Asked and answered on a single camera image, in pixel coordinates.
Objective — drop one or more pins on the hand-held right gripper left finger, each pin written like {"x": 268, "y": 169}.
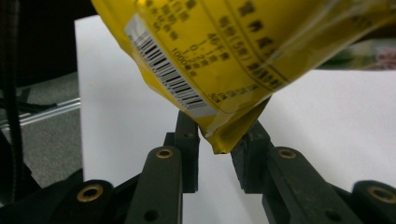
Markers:
{"x": 162, "y": 186}

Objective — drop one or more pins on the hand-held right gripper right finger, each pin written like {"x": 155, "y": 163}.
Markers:
{"x": 286, "y": 186}

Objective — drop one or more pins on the yellow stand-up pouch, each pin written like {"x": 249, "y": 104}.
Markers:
{"x": 218, "y": 62}

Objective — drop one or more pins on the white table mat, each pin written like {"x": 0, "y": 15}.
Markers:
{"x": 124, "y": 93}

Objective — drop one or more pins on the aluminium floor rail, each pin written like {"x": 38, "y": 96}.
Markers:
{"x": 46, "y": 112}

